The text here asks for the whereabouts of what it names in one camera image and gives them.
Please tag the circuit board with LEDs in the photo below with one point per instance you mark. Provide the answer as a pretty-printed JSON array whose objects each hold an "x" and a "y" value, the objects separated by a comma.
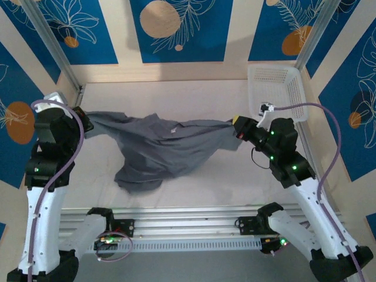
[
  {"x": 268, "y": 245},
  {"x": 107, "y": 241}
]

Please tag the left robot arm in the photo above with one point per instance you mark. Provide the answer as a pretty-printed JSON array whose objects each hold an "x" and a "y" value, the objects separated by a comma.
[{"x": 44, "y": 211}]

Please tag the white table cover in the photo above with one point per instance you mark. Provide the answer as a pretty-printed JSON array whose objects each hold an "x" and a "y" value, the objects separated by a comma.
[{"x": 191, "y": 97}]

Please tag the grey t-shirt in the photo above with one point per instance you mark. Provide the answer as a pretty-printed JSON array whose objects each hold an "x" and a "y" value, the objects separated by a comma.
[{"x": 164, "y": 152}]

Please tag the aluminium corner post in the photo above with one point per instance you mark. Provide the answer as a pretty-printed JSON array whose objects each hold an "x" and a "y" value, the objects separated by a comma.
[
  {"x": 50, "y": 35},
  {"x": 317, "y": 32}
]

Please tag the aluminium base frame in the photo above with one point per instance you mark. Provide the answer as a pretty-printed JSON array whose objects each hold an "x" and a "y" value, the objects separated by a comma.
[{"x": 188, "y": 220}]

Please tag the white perforated plastic basket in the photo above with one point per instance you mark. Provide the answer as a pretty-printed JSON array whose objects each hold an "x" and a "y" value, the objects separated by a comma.
[{"x": 273, "y": 88}]

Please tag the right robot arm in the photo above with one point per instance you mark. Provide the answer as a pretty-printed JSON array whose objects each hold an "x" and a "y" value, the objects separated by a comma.
[{"x": 305, "y": 196}]

